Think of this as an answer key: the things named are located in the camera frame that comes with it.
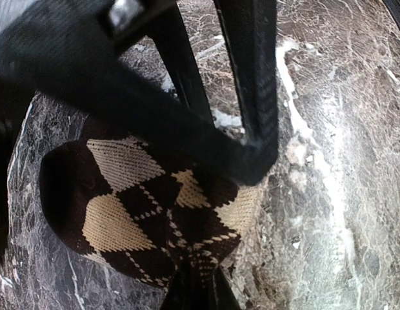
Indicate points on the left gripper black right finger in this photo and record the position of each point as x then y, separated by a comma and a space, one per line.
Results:
220, 294

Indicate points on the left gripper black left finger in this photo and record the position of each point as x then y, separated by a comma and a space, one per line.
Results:
180, 293

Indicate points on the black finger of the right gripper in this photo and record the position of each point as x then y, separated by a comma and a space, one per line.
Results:
250, 29
71, 49

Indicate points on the brown argyle sock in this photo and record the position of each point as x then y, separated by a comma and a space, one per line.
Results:
140, 209

